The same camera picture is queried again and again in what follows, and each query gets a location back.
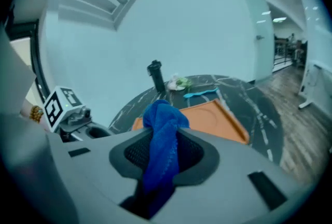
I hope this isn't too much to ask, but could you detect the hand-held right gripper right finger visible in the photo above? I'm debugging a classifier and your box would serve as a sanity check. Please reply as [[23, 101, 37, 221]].
[[149, 128, 315, 224]]

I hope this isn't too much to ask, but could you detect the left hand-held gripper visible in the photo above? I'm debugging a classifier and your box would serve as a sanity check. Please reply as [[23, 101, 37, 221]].
[[42, 85, 115, 143]]

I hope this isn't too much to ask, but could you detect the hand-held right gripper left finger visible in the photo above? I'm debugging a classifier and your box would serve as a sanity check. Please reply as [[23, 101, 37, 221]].
[[46, 128, 153, 224]]

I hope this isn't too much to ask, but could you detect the blue cloth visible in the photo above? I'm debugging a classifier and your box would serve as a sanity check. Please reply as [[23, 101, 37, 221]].
[[142, 99, 190, 218]]

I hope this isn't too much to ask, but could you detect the orange box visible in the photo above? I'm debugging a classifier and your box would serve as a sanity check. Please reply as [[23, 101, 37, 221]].
[[132, 98, 250, 145]]

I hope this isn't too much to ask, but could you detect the black bottle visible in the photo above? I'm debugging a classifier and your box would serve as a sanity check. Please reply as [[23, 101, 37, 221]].
[[146, 59, 167, 93]]

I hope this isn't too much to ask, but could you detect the white flower bunch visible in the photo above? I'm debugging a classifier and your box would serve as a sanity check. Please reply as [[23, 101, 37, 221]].
[[167, 73, 194, 91]]

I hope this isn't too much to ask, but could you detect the light blue strip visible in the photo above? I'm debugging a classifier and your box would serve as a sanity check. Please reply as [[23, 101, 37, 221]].
[[183, 87, 220, 99]]

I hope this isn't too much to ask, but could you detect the white desk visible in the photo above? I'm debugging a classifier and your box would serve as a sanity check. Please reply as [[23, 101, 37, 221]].
[[298, 61, 332, 109]]

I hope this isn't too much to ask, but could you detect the glass door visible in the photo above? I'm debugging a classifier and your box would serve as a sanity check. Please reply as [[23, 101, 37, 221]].
[[253, 0, 275, 83]]

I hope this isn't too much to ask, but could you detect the amber bead bracelet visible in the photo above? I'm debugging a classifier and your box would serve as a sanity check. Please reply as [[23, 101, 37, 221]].
[[29, 105, 44, 123]]

